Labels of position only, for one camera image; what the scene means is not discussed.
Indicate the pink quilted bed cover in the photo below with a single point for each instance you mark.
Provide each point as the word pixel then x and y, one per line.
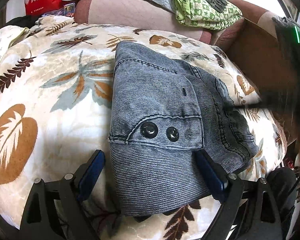
pixel 146 15

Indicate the white patterned pillow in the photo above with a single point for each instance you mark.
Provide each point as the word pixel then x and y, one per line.
pixel 8 35

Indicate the grey-blue denim pants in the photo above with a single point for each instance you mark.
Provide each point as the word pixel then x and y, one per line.
pixel 163 110

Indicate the green patterned folded cloth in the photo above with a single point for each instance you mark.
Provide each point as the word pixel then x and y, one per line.
pixel 207 14

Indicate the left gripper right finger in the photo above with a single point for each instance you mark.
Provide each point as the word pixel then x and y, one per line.
pixel 248 209

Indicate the brown cardboard box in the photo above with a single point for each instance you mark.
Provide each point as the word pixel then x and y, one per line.
pixel 258 56

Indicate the black garment on bed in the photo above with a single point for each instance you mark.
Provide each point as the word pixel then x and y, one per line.
pixel 24 21

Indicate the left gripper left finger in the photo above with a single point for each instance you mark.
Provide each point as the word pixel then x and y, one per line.
pixel 40 219

